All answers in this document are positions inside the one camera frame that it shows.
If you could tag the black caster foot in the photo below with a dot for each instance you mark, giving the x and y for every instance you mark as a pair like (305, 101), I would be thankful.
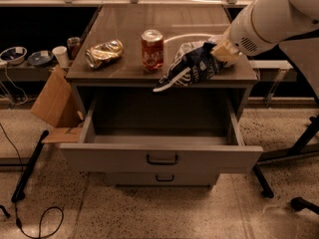
(299, 203)

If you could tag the blue bowl right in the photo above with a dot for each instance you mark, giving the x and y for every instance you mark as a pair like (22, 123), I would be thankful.
(41, 58)

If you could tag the open top drawer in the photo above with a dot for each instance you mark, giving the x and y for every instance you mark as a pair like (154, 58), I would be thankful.
(134, 130)

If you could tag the cardboard box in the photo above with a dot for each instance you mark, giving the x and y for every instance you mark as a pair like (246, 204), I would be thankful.
(57, 107)

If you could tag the white paper cup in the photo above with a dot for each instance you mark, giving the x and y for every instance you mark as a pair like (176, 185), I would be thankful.
(61, 54)

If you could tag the blue bowl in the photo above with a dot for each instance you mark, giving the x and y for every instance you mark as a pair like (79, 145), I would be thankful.
(41, 58)
(14, 55)

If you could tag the grey drawer cabinet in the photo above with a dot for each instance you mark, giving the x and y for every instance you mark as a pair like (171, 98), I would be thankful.
(178, 23)

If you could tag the brown glass jar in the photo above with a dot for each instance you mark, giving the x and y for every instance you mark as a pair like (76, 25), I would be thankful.
(74, 45)

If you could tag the black stand leg left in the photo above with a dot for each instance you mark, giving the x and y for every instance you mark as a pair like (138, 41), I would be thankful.
(19, 191)

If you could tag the red soda can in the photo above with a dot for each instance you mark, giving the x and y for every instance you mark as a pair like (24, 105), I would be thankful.
(152, 49)

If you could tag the black stand leg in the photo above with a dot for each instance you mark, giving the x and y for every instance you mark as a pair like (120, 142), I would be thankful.
(19, 191)
(300, 147)

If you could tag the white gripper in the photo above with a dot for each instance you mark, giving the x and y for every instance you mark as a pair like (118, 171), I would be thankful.
(244, 36)

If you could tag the blue chip bag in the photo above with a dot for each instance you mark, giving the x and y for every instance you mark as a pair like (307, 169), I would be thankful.
(192, 63)

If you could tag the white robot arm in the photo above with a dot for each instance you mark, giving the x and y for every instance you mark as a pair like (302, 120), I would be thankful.
(272, 30)

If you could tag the blue bowl left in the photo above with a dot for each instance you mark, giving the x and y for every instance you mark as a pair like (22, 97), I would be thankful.
(14, 55)

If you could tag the black stand leg right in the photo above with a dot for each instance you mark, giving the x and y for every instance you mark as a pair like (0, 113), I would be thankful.
(300, 147)

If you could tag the lower drawer front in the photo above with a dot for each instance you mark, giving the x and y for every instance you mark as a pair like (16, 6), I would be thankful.
(162, 179)

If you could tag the crushed gold can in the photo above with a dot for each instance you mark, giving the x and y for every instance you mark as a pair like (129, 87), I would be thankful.
(104, 53)

